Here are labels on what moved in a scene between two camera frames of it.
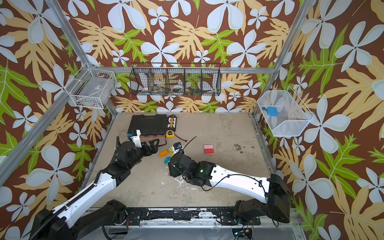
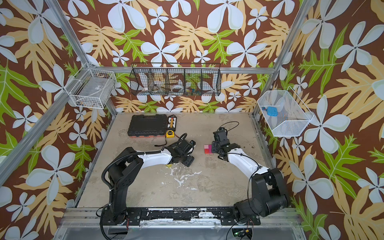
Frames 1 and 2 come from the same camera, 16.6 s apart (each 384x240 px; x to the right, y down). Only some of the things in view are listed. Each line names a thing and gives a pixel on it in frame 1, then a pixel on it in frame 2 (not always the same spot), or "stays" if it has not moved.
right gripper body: [173, 162] -> [216, 147]
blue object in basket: [272, 111] stays
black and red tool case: [149, 125] stays
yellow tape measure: [170, 134] stays
